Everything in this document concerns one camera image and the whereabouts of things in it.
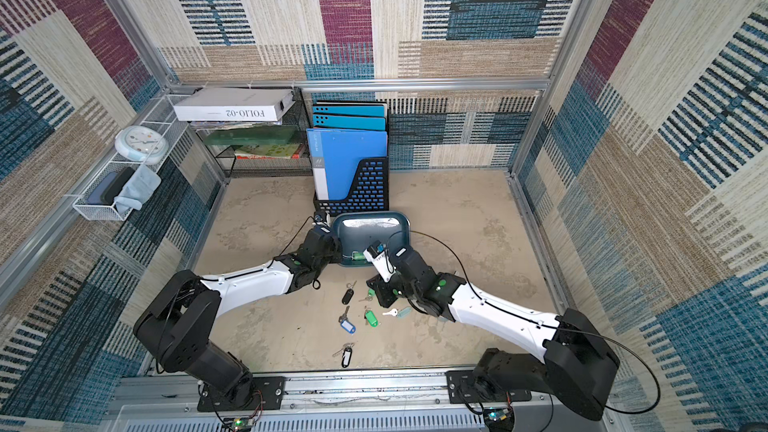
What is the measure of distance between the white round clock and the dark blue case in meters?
0.05

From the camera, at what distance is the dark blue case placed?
2.13 ft

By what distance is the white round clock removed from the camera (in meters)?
0.73
